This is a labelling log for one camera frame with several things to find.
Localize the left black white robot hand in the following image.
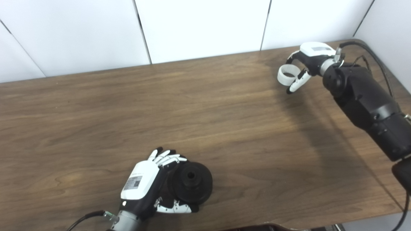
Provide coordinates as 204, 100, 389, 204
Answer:
120, 147, 199, 220

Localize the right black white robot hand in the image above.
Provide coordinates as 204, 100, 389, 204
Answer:
286, 42, 337, 94

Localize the white toothed ring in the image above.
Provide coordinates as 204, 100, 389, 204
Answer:
277, 64, 302, 87

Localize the round black stepped part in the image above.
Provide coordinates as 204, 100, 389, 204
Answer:
167, 162, 213, 204

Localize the right arm thin wire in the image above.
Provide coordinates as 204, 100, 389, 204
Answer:
352, 55, 373, 75

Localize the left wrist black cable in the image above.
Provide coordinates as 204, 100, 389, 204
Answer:
66, 210, 119, 231

